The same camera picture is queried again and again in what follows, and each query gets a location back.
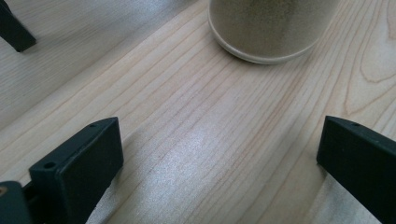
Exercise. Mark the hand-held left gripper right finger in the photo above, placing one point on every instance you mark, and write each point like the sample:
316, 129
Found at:
361, 161

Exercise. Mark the glass jar with round white lid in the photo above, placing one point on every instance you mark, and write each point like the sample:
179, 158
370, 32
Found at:
267, 28

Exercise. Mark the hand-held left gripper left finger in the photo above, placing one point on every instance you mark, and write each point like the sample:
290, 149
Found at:
77, 174

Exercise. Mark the black raised shelf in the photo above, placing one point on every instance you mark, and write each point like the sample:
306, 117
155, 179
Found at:
14, 31

